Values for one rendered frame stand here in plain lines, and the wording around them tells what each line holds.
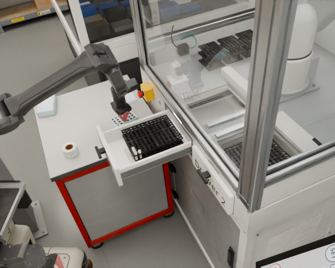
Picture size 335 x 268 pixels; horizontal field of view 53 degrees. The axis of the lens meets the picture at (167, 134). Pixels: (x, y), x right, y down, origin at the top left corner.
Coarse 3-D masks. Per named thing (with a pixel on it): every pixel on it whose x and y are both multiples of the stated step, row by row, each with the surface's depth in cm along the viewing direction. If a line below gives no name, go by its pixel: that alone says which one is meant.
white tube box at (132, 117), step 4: (132, 112) 173; (116, 116) 172; (128, 116) 172; (132, 116) 171; (136, 116) 171; (112, 120) 170; (116, 120) 171; (120, 120) 170; (128, 120) 170; (132, 120) 170; (112, 124) 170; (120, 124) 167
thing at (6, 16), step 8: (8, 8) 469; (16, 8) 468; (24, 8) 466; (32, 8) 463; (48, 8) 453; (0, 16) 451; (8, 16) 449; (16, 16) 441; (24, 16) 444; (32, 16) 449; (0, 24) 436; (8, 24) 441; (0, 32) 442
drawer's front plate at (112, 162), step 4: (96, 128) 147; (100, 132) 145; (100, 136) 143; (100, 140) 147; (104, 140) 141; (104, 144) 139; (108, 148) 137; (108, 152) 135; (108, 156) 134; (112, 156) 134; (112, 160) 132; (112, 164) 130; (116, 164) 130; (112, 168) 136; (116, 168) 129; (116, 172) 130; (116, 176) 131; (120, 176) 132; (116, 180) 138; (120, 180) 134; (120, 184) 135
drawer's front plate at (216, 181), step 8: (192, 152) 136; (200, 152) 131; (192, 160) 140; (200, 160) 130; (208, 168) 125; (216, 176) 122; (208, 184) 131; (216, 184) 122; (224, 184) 119; (224, 192) 118; (224, 200) 120; (232, 200) 116; (224, 208) 123; (232, 208) 120
